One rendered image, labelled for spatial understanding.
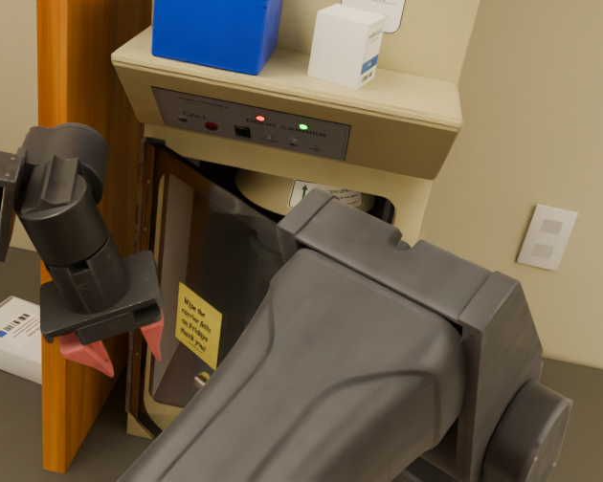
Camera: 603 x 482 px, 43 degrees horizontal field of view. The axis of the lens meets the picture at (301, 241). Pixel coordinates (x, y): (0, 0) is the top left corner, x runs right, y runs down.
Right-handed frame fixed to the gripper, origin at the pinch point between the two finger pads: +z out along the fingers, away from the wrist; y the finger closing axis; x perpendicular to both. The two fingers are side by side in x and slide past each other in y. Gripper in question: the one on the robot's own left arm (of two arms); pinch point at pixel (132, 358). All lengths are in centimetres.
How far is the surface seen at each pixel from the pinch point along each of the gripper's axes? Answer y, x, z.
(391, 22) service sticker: -33.7, -15.6, -17.1
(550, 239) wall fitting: -64, -35, 40
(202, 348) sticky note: -5.4, -8.6, 10.6
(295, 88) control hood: -21.7, -8.0, -17.5
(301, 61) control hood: -24.0, -15.5, -15.9
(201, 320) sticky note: -6.3, -9.6, 7.4
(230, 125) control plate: -15.6, -15.1, -11.7
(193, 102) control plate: -12.8, -14.3, -15.7
